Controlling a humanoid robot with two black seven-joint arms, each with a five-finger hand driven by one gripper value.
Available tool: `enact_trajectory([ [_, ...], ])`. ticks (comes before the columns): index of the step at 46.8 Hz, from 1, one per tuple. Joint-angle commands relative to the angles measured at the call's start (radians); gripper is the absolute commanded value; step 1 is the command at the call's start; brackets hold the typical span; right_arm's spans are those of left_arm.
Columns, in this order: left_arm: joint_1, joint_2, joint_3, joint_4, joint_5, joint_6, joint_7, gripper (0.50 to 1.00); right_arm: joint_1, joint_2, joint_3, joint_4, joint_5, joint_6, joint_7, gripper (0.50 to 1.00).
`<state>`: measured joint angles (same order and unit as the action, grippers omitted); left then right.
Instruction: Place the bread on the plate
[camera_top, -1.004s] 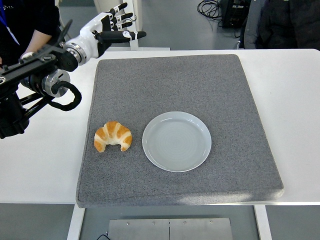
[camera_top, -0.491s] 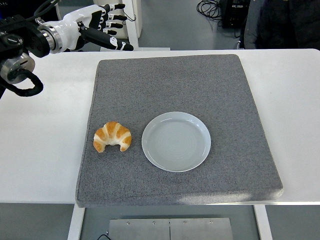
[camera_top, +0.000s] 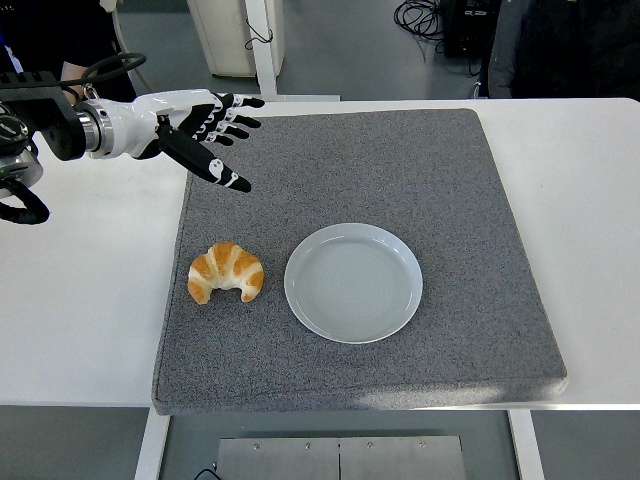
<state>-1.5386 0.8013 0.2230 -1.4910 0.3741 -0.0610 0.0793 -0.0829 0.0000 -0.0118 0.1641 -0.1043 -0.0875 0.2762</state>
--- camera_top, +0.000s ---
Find pale grey round plate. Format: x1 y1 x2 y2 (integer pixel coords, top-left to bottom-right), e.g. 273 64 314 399
283 222 424 345

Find pale chair frame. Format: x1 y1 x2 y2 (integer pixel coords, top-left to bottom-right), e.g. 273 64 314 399
99 0 152 97

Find white stand post with base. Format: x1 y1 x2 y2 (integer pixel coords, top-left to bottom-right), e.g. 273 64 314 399
243 0 341 104

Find thin black cable on post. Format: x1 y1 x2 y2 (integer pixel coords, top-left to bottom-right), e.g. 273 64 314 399
243 17 275 51

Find white cabinet box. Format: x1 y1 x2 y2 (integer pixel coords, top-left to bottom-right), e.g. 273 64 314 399
186 0 285 79

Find black equipment box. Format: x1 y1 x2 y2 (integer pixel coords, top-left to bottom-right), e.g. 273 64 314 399
438 0 503 57

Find grey metal plate with screws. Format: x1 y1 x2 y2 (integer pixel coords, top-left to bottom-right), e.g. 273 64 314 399
215 435 467 480

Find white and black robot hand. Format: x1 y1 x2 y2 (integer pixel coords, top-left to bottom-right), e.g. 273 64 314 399
99 88 266 194

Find person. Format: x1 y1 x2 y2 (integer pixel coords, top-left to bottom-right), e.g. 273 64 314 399
478 0 640 100
0 0 139 104

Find black floor cables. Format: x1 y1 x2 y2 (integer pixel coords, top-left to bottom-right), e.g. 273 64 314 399
393 0 482 77

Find grey felt mat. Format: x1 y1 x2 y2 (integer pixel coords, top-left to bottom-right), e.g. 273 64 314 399
151 107 570 417

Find golden croissant bread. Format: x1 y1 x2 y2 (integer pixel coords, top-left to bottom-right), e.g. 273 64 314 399
187 241 265 305

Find white table leg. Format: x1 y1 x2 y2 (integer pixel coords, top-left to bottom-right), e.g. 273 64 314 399
133 407 171 480
507 409 546 480

